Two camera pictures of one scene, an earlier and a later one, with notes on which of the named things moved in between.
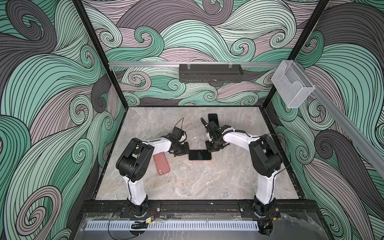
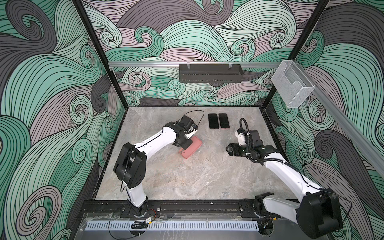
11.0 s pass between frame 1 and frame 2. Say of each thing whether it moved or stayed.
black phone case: stayed
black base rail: stayed
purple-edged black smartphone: moved
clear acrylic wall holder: stayed
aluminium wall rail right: stayed
